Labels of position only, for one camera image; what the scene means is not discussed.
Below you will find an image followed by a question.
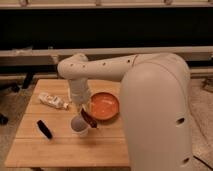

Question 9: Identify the grey metal rail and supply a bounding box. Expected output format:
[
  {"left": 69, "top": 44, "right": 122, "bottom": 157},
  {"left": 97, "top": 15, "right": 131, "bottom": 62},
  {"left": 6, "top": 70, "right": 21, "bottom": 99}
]
[{"left": 0, "top": 46, "right": 213, "bottom": 65}]

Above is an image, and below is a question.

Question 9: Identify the white plastic bottle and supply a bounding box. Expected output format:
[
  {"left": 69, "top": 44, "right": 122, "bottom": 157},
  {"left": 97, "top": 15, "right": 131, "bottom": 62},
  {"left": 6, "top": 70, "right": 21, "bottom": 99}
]
[{"left": 38, "top": 92, "right": 69, "bottom": 110}]

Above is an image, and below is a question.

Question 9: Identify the wooden table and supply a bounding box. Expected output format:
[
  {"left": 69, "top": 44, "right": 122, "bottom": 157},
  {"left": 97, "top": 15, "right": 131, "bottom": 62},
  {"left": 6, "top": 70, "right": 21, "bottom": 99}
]
[{"left": 5, "top": 79, "right": 129, "bottom": 168}]

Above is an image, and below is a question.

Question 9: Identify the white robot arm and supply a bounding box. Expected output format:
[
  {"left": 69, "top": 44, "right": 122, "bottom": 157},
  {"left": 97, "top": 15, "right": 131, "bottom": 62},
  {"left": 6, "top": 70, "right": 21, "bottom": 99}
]
[{"left": 57, "top": 53, "right": 193, "bottom": 171}]

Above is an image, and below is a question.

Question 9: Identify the dark red pepper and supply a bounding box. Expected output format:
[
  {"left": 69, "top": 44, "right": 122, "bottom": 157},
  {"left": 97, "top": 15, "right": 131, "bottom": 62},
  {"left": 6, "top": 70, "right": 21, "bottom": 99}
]
[{"left": 81, "top": 108, "right": 97, "bottom": 128}]

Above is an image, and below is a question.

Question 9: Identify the white ceramic cup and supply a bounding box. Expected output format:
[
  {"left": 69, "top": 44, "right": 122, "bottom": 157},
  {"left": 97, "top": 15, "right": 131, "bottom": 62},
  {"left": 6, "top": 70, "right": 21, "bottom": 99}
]
[{"left": 71, "top": 115, "right": 89, "bottom": 137}]

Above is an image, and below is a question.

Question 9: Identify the black oblong object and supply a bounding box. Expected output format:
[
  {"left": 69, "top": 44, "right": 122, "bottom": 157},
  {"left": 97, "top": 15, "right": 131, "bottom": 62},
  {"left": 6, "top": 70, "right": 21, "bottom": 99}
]
[{"left": 37, "top": 120, "right": 52, "bottom": 139}]

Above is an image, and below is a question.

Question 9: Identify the orange bowl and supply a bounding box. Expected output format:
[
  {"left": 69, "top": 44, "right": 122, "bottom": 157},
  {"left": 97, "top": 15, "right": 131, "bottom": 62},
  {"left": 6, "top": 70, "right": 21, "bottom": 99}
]
[{"left": 90, "top": 92, "right": 119, "bottom": 121}]

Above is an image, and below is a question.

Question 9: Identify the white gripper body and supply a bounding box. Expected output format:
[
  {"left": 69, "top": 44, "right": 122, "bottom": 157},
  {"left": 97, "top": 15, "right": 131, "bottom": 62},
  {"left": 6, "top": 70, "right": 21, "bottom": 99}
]
[{"left": 68, "top": 79, "right": 91, "bottom": 108}]

